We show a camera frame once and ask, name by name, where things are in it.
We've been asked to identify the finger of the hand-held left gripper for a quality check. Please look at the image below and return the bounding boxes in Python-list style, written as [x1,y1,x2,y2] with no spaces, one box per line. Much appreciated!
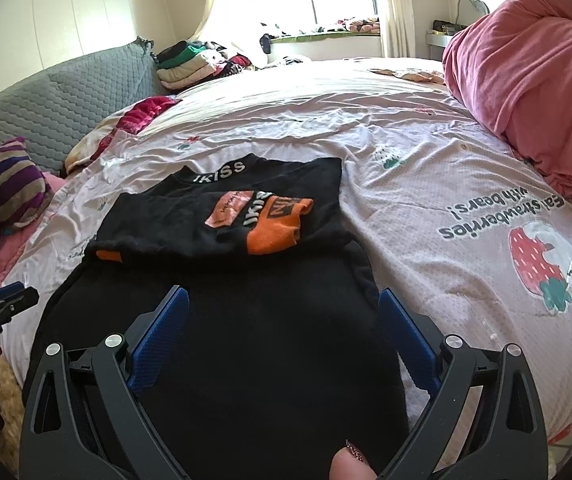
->
[0,282,27,306]
[0,287,40,332]

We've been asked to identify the grey quilted headboard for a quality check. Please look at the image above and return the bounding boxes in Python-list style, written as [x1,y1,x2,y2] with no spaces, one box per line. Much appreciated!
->
[0,37,167,187]

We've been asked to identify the purple striped pillow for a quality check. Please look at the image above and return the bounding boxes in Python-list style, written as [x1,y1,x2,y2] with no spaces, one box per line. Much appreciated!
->
[0,137,55,292]

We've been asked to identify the red floral cloth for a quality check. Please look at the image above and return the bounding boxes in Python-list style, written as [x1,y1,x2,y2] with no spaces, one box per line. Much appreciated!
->
[63,95,183,177]

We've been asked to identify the floral patterned cloth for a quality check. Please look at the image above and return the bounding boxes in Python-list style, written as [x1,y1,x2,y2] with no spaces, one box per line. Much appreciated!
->
[373,65,447,84]

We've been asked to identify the pink duvet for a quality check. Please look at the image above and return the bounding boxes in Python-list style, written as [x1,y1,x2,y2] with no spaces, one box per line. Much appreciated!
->
[441,0,572,244]

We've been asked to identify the white desk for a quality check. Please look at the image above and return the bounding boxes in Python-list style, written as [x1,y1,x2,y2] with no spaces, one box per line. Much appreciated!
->
[426,20,460,62]

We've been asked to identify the cream curtain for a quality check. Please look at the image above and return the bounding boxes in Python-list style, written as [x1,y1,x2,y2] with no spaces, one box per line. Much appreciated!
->
[200,0,247,52]
[371,0,417,59]

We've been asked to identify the jumbled colourful clothes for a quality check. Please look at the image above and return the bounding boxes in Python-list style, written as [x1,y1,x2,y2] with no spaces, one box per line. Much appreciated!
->
[216,52,255,79]

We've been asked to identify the black sweater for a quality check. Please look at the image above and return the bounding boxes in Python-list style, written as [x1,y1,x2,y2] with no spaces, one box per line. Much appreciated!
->
[22,154,411,480]

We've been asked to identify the clothes on windowsill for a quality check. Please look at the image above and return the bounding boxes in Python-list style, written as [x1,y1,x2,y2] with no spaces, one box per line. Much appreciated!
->
[316,17,381,36]

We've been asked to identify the stack of folded clothes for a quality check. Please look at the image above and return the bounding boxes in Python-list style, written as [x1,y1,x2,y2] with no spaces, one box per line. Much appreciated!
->
[156,40,227,94]

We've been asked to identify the person's right hand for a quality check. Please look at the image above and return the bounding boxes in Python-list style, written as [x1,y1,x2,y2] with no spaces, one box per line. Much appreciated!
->
[328,439,379,480]

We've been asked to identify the green windowsill mat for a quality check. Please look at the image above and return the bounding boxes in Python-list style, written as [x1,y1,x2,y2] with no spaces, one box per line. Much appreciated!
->
[271,32,381,44]

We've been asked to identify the cream fluffy rug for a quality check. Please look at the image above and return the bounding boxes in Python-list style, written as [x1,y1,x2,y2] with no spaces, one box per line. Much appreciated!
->
[0,360,32,413]

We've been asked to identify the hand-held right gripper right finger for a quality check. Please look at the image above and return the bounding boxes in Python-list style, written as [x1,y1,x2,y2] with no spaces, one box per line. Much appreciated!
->
[378,287,549,480]

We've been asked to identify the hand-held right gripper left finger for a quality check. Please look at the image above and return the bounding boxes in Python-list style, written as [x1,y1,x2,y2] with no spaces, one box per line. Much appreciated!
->
[18,285,190,480]

